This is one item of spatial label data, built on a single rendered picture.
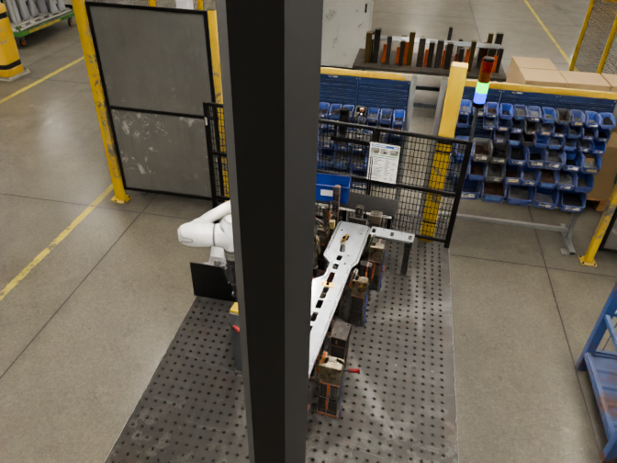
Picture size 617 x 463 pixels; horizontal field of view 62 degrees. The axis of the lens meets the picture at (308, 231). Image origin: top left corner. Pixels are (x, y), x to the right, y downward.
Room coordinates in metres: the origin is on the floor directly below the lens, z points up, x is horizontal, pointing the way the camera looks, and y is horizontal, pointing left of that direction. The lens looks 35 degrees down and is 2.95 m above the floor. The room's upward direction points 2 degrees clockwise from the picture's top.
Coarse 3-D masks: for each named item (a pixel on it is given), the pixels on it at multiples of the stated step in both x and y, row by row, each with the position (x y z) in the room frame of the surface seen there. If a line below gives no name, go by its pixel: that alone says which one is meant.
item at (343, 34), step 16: (336, 0) 9.10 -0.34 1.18; (352, 0) 9.05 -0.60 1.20; (368, 0) 9.01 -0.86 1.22; (336, 16) 9.10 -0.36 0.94; (352, 16) 9.05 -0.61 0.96; (368, 16) 9.00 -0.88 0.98; (336, 32) 9.09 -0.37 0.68; (352, 32) 9.05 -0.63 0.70; (336, 48) 9.09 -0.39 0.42; (352, 48) 9.04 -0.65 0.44; (320, 64) 9.15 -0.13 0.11; (336, 64) 9.09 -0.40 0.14; (352, 64) 9.04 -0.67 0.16
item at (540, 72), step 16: (512, 64) 5.54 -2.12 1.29; (528, 64) 5.37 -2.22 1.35; (544, 64) 5.38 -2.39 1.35; (512, 80) 5.38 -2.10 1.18; (528, 80) 4.88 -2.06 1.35; (544, 80) 4.89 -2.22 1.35; (560, 80) 4.90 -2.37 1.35; (576, 80) 4.92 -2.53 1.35; (592, 80) 4.93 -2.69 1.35; (608, 80) 4.95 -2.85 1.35; (608, 144) 4.80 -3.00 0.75; (608, 160) 4.75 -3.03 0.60; (608, 176) 4.74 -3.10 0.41; (592, 192) 4.75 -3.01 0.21; (608, 192) 4.73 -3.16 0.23
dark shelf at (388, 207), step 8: (352, 192) 3.23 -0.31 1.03; (320, 200) 3.10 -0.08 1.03; (352, 200) 3.11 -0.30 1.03; (360, 200) 3.11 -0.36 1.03; (368, 200) 3.12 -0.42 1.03; (376, 200) 3.12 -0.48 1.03; (384, 200) 3.13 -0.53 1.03; (392, 200) 3.13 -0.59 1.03; (344, 208) 3.02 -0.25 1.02; (352, 208) 3.01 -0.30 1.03; (368, 208) 3.02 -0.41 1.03; (376, 208) 3.02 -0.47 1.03; (384, 208) 3.03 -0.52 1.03; (392, 208) 3.03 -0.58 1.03; (384, 216) 2.94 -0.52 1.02; (392, 216) 2.93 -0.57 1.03
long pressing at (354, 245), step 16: (352, 224) 2.85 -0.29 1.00; (336, 240) 2.67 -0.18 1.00; (352, 240) 2.68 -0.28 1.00; (336, 256) 2.50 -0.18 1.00; (352, 256) 2.50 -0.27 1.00; (336, 272) 2.35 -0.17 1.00; (320, 288) 2.20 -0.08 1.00; (336, 288) 2.20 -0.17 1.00; (336, 304) 2.08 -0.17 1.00; (320, 320) 1.95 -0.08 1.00; (320, 336) 1.83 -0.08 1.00
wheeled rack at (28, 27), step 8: (8, 16) 11.04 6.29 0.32; (16, 16) 9.99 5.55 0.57; (40, 16) 11.13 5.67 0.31; (48, 16) 11.29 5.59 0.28; (56, 16) 11.26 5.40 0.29; (64, 16) 11.37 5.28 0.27; (72, 16) 11.62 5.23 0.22; (24, 24) 10.32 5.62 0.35; (32, 24) 10.49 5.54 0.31; (40, 24) 10.64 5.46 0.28; (48, 24) 10.78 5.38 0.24; (72, 24) 11.69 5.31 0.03; (16, 32) 9.99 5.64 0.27; (24, 32) 10.05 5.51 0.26; (32, 32) 10.27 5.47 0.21; (24, 40) 10.10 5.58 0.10
